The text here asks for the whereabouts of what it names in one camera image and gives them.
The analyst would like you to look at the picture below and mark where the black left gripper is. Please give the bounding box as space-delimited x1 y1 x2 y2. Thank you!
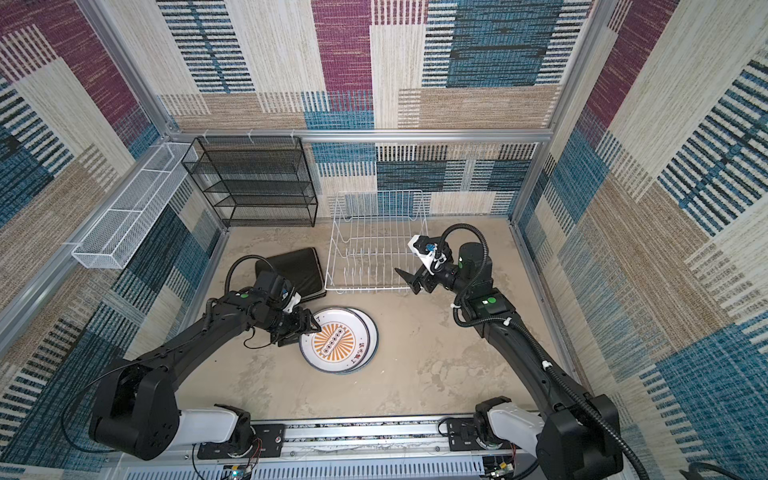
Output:
259 305 323 345

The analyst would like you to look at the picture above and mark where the white round plate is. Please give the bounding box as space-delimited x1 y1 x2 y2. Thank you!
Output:
299 307 369 374
351 308 379 372

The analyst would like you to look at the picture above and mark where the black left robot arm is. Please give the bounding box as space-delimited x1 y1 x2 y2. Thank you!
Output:
88 272 321 460

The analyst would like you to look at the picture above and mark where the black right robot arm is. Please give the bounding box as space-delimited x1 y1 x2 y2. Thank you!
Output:
397 235 624 479

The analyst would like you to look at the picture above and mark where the black mesh shelf rack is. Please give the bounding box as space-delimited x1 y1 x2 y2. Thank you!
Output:
181 136 318 228

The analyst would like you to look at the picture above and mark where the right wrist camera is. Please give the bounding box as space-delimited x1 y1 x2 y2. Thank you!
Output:
408 235 448 274

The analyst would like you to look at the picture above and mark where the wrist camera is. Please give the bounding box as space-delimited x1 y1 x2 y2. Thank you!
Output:
283 291 301 314
408 235 448 274

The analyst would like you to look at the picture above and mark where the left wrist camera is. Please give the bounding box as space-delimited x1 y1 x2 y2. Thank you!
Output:
283 291 301 314

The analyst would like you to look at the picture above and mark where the white wire dish rack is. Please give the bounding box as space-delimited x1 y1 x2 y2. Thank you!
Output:
325 190 429 294

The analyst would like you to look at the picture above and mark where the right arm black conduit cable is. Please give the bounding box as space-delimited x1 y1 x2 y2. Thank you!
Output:
434 223 652 480

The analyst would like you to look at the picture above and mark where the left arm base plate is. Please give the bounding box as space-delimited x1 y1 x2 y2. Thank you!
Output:
196 423 286 460

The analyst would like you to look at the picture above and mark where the aluminium front rail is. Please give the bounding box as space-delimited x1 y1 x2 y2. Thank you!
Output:
99 414 543 479

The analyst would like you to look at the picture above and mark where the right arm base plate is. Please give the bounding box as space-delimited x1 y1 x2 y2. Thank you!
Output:
437 416 539 451

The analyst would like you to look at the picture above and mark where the white wire wall basket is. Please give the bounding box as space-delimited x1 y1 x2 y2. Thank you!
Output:
72 142 189 270

